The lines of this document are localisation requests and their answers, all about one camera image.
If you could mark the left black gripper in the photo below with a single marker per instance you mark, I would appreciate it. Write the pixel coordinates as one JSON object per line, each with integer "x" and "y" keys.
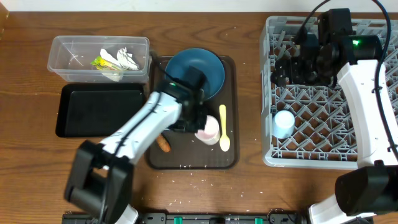
{"x": 181, "y": 127}

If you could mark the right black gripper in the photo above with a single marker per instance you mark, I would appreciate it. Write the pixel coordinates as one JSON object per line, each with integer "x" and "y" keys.
{"x": 293, "y": 64}

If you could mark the white pink cup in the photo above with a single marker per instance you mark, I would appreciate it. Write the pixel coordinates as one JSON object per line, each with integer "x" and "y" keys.
{"x": 210, "y": 135}

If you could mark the light blue cup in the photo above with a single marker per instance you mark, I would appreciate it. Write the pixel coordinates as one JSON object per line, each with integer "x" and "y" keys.
{"x": 283, "y": 124}

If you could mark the white tissue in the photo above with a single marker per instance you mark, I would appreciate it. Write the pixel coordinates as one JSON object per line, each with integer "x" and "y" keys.
{"x": 123, "y": 59}

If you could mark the yellow green snack wrapper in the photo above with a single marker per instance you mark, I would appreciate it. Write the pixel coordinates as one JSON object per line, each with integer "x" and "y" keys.
{"x": 101, "y": 64}

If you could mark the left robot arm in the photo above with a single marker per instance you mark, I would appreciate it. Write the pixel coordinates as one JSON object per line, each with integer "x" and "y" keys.
{"x": 100, "y": 181}

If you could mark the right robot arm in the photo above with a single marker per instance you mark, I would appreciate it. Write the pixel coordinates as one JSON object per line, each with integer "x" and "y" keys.
{"x": 336, "y": 55}

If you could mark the clear plastic waste bin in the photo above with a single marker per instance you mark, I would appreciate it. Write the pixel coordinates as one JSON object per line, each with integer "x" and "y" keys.
{"x": 70, "y": 57}

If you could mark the brown serving tray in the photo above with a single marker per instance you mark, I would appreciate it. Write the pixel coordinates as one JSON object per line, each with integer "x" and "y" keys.
{"x": 188, "y": 152}

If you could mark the orange carrot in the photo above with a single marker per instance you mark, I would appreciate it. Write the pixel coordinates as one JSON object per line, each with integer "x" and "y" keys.
{"x": 163, "y": 143}

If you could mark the yellow plastic spoon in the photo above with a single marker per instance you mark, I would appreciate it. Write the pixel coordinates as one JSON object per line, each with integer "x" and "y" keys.
{"x": 224, "y": 139}

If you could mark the dark blue plate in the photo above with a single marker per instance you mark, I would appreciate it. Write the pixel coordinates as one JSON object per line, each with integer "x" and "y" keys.
{"x": 187, "y": 64}

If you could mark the black rectangular tray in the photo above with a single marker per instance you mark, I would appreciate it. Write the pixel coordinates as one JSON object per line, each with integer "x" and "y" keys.
{"x": 97, "y": 109}

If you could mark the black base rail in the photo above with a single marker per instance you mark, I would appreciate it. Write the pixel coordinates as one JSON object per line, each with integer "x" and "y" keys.
{"x": 275, "y": 216}

